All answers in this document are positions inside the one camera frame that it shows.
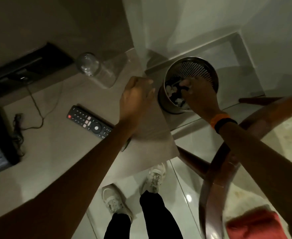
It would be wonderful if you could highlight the person's left hand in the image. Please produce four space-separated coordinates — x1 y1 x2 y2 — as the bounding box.
119 77 156 132

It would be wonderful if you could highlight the person's right hand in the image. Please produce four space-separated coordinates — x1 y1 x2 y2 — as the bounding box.
180 77 222 120

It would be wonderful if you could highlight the person's left forearm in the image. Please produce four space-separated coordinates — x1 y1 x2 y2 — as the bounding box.
0 123 134 239

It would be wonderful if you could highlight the person's right forearm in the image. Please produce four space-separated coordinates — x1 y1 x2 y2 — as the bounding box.
218 122 292 239

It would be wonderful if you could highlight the perforated metal waste bin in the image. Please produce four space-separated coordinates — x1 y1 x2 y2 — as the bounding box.
158 57 219 115

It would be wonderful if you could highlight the crumpled white paper trash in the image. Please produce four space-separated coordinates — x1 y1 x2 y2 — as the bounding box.
165 82 191 110

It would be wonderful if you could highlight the orange and black wristband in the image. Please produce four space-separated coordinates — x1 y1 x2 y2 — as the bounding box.
210 114 238 134

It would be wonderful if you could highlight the black remote control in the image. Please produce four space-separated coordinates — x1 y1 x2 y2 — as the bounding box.
66 105 132 152

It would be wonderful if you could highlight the person's right white sneaker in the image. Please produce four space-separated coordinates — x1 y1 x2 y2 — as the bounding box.
140 163 168 196

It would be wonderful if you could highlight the person's white sneaker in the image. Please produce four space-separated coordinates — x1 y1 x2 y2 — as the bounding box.
140 163 168 196
102 184 134 222

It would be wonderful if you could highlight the dark wooden armchair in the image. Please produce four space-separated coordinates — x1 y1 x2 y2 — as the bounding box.
175 93 292 239

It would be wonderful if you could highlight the beige chair seat cushion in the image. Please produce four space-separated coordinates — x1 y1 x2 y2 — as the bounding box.
229 109 292 222

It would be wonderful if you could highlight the person's left white sneaker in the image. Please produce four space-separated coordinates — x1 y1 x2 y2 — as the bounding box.
102 184 134 222

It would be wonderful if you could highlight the black television base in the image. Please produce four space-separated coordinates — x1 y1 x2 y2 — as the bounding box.
0 42 74 101

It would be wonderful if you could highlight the person's right black trouser leg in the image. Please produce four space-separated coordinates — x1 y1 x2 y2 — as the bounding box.
139 191 184 239

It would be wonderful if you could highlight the person's black trouser leg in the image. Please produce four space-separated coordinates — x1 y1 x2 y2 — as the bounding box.
139 191 184 239
104 213 132 239

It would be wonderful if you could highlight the person's left black trouser leg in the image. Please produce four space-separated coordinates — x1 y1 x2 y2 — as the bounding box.
104 213 132 239

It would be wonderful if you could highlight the red cloth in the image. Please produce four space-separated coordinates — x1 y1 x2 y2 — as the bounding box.
226 208 289 239

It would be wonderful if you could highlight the thin black cable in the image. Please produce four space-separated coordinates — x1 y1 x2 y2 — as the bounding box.
21 83 45 131

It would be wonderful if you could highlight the black coiled telephone cord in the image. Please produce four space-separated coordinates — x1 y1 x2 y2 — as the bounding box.
12 113 26 158

